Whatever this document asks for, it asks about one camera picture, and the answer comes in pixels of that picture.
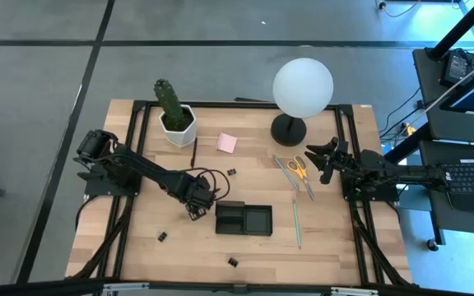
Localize pink sticky note pad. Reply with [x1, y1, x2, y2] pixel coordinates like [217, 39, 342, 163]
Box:
[215, 132, 239, 155]

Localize white hexagonal plant pot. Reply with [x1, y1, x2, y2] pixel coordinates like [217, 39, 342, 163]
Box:
[158, 104, 198, 149]

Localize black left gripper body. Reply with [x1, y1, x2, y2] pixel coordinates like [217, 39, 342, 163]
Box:
[183, 175, 216, 215]

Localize green cactus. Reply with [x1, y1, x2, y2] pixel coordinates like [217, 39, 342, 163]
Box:
[153, 77, 187, 131]

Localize black table frame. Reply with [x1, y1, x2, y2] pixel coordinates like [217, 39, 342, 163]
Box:
[66, 99, 417, 289]

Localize black floor cables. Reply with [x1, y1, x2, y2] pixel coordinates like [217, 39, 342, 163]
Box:
[379, 86, 427, 141]

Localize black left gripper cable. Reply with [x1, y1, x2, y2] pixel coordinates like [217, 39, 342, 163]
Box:
[181, 166, 231, 202]

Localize black pen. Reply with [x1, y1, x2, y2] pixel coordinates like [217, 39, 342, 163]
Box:
[190, 136, 199, 169]

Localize yellow handled scissors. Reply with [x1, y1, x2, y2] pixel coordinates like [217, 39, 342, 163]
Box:
[286, 155, 317, 203]

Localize black power adapter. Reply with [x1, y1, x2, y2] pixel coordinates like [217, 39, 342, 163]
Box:
[439, 49, 474, 88]

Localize white globe lamp black base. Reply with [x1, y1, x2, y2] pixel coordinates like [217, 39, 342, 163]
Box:
[270, 57, 335, 148]

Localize green pencil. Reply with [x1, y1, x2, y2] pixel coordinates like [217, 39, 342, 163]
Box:
[290, 196, 303, 251]

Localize black mesh desk organizer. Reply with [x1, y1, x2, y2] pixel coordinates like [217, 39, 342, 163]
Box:
[214, 200, 274, 238]

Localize black diagonal pole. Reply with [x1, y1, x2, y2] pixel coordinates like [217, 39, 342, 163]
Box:
[425, 0, 474, 62]

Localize black side desk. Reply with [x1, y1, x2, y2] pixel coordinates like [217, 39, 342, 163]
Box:
[411, 47, 474, 246]

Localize orange floor cable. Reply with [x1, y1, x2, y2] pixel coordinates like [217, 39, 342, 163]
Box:
[375, 0, 424, 19]

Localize silver frame bracket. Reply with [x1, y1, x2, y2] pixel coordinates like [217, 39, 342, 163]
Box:
[330, 286, 380, 296]
[102, 282, 151, 296]

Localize blue pen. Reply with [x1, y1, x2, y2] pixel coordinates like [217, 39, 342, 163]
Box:
[273, 155, 301, 192]

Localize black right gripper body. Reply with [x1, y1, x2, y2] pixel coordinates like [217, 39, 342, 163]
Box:
[321, 140, 362, 185]

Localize black laptop keyboard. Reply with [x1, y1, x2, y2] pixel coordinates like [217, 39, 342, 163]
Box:
[436, 157, 474, 215]

